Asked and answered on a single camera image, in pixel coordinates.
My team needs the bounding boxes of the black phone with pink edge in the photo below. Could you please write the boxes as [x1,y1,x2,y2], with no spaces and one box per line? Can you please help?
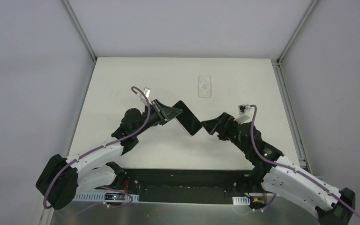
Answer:
[173,100,202,136]

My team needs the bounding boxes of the clear transparent phone case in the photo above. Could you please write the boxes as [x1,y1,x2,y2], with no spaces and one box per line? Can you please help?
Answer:
[197,75,212,98]

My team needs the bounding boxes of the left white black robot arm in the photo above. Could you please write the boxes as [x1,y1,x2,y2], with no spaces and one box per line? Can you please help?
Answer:
[35,99,183,210]

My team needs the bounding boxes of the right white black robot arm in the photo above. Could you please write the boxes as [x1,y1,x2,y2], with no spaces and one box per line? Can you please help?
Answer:
[202,112,356,225]

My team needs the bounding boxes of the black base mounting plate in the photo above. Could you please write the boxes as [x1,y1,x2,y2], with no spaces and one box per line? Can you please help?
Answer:
[108,168,268,204]

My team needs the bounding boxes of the left green circuit board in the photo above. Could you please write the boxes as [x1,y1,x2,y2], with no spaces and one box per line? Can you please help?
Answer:
[104,193,127,202]

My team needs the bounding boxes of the shiny metal front panel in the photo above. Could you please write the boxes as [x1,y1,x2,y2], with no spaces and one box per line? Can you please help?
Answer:
[51,197,318,225]

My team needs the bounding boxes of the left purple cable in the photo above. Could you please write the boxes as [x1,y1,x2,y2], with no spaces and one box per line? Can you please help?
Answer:
[43,86,152,210]

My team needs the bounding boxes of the purple cable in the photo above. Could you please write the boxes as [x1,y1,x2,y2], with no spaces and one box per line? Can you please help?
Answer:
[43,86,152,210]
[245,105,360,225]

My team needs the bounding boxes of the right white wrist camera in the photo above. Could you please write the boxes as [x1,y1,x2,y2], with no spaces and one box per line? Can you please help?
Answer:
[234,104,251,124]

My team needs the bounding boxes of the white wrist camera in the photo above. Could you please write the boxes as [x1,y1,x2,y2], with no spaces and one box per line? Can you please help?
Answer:
[234,104,251,124]
[138,87,151,106]

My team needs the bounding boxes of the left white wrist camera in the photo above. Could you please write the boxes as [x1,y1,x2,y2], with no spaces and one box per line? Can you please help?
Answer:
[138,87,151,106]

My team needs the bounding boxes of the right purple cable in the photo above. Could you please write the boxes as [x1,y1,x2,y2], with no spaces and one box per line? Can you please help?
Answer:
[245,105,360,225]

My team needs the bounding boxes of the right white slotted cable duct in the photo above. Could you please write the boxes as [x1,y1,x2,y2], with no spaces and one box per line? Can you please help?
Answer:
[232,196,251,206]

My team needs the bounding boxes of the white slotted cable duct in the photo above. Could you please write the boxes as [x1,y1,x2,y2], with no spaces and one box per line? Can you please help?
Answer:
[72,191,139,203]
[232,196,251,206]

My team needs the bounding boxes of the right aluminium frame rail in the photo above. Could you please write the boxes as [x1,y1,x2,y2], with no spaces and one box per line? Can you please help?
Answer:
[274,0,338,176]

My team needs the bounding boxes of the aluminium frame rail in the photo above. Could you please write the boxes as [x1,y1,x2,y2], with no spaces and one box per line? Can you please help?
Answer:
[274,0,338,176]
[37,0,98,225]

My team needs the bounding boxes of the left white slotted cable duct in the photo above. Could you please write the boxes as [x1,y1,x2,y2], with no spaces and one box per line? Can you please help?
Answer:
[72,191,139,203]

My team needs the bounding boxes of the left aluminium frame rail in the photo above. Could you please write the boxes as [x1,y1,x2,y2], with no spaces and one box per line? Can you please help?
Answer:
[37,0,98,225]

